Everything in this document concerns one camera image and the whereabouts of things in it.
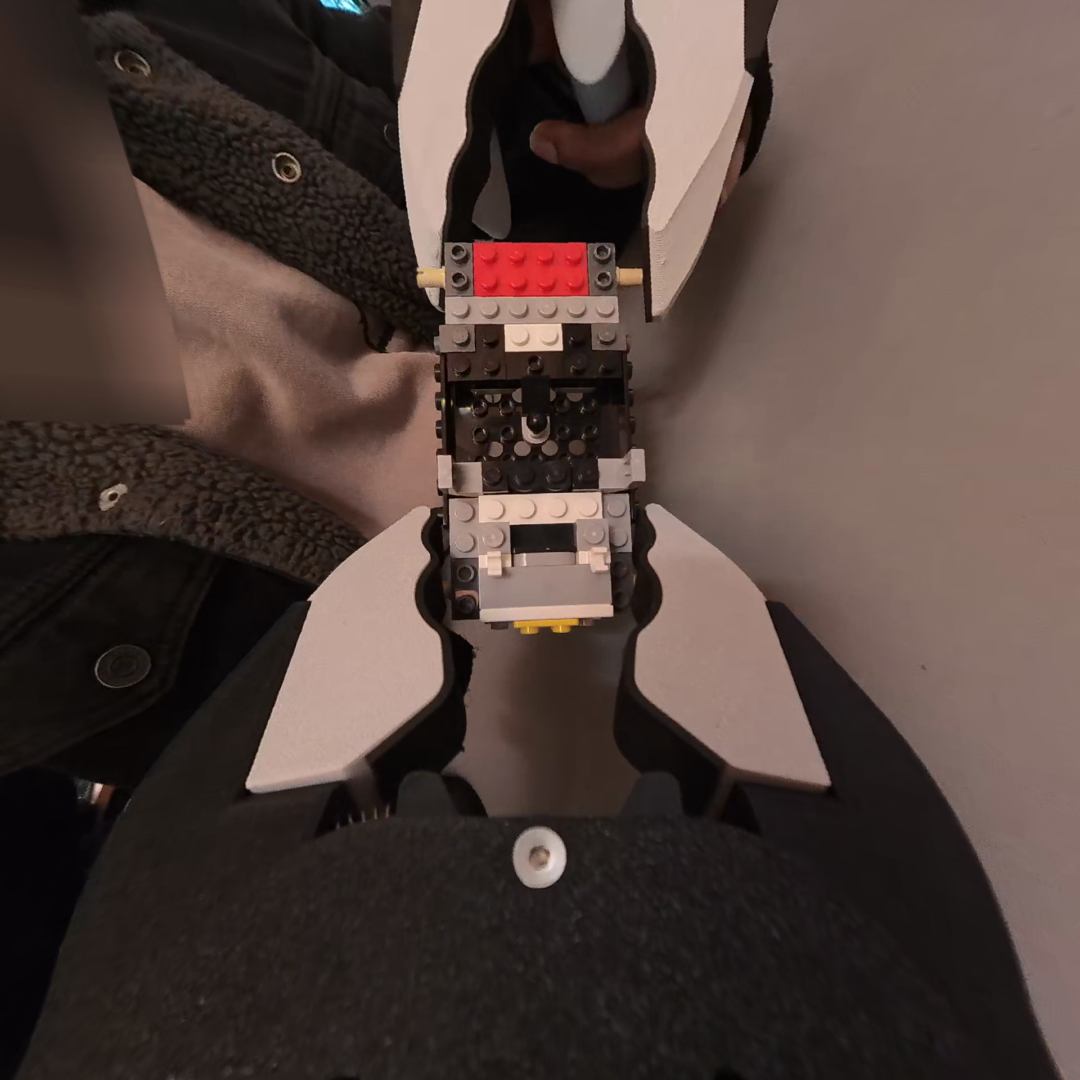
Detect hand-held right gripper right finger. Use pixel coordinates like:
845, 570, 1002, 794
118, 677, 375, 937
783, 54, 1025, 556
616, 503, 834, 796

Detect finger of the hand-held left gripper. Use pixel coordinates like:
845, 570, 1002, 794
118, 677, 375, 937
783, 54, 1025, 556
397, 0, 518, 315
628, 0, 756, 324

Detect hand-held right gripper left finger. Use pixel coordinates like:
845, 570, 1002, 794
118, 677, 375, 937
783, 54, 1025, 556
245, 503, 467, 794

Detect toy brick car model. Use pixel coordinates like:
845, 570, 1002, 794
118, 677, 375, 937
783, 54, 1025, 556
416, 240, 649, 636

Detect person's left hand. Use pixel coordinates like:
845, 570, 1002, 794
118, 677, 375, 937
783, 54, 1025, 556
530, 114, 653, 191

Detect black fleece-lined jacket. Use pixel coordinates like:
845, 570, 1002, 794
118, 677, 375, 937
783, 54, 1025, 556
0, 0, 444, 781

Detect pale pink garment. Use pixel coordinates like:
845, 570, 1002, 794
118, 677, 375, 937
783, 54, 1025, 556
139, 181, 448, 528

